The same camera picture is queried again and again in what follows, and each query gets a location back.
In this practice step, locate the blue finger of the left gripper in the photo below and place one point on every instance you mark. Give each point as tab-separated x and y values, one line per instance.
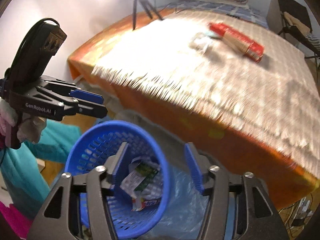
87	96

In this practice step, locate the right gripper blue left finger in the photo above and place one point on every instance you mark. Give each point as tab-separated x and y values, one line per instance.
114	162

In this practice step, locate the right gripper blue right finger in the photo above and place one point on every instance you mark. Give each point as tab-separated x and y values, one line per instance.
198	167

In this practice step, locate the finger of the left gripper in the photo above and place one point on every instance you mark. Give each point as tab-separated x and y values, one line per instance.
78	106

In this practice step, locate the green white snack bag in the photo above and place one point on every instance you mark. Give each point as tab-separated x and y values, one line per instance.
144	180

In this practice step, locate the long white colourful wrapper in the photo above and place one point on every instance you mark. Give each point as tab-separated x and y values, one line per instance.
138	204

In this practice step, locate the blue plastic basket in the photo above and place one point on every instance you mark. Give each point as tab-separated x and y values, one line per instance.
102	141

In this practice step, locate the left gloved hand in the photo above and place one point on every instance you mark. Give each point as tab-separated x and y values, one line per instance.
29	129

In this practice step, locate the clear plastic bag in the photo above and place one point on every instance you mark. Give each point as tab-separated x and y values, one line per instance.
184	214

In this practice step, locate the orange floral bedsheet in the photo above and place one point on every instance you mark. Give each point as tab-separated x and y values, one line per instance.
287	181

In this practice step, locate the teal trouser leg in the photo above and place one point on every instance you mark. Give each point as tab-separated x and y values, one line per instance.
25	184

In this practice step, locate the beige checked blanket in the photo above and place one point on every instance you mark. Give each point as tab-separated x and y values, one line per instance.
276	100

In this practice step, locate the pink jacket sleeve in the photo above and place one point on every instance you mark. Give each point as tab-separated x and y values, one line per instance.
16	220

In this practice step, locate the power strip on floor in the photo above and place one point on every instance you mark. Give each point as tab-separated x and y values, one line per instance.
303	205

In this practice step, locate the black tripod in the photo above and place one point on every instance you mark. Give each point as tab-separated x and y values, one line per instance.
148	8

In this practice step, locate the crumpled white tissue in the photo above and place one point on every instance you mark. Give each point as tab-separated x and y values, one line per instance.
200	43

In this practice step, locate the red cardboard box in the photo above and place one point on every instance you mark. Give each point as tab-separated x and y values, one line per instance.
238	41

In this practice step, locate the blue checked bedsheet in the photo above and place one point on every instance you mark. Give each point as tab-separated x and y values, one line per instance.
245	13

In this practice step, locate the clothes on chair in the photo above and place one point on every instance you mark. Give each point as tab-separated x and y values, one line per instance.
300	32

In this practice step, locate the black folding chair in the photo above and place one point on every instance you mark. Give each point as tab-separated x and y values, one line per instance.
276	23

